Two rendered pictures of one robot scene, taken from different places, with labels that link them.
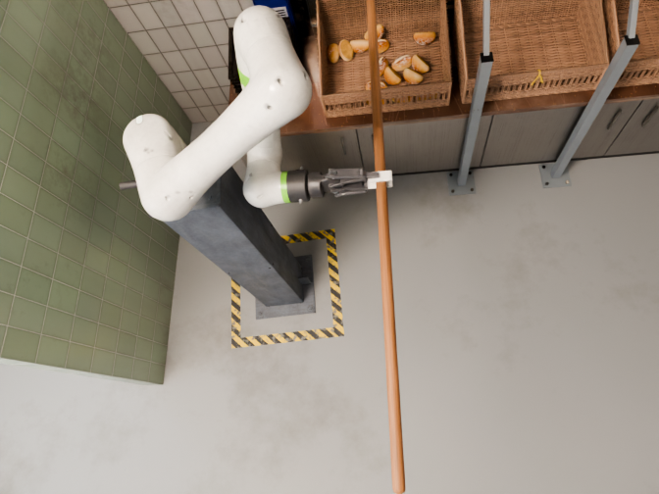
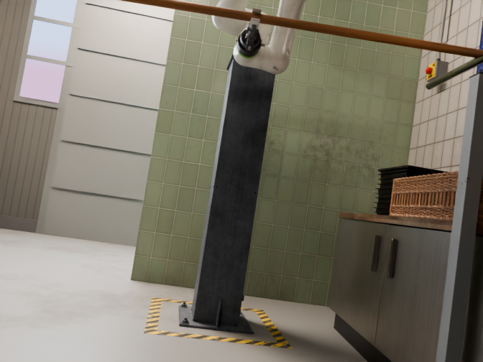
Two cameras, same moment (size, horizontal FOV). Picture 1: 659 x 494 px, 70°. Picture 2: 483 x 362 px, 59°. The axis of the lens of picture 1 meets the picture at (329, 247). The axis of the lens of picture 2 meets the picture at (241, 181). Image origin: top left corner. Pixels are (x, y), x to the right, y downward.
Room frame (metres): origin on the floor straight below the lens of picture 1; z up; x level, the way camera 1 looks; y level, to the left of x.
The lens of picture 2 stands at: (0.01, -1.50, 0.53)
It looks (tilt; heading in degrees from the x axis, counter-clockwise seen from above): 3 degrees up; 63
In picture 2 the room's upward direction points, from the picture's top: 9 degrees clockwise
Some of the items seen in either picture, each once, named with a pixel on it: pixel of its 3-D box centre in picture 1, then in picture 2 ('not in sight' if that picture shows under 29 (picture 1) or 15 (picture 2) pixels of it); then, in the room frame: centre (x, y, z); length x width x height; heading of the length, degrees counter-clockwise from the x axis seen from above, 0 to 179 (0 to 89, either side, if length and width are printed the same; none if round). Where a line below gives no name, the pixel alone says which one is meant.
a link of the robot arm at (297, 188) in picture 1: (300, 184); (249, 42); (0.71, 0.00, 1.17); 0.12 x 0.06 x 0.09; 157
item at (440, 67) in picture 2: not in sight; (436, 72); (2.00, 0.20, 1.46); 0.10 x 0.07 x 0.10; 68
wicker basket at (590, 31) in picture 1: (526, 29); not in sight; (1.21, -1.13, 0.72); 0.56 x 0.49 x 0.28; 68
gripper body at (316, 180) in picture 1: (325, 183); (251, 35); (0.68, -0.06, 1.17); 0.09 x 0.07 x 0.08; 67
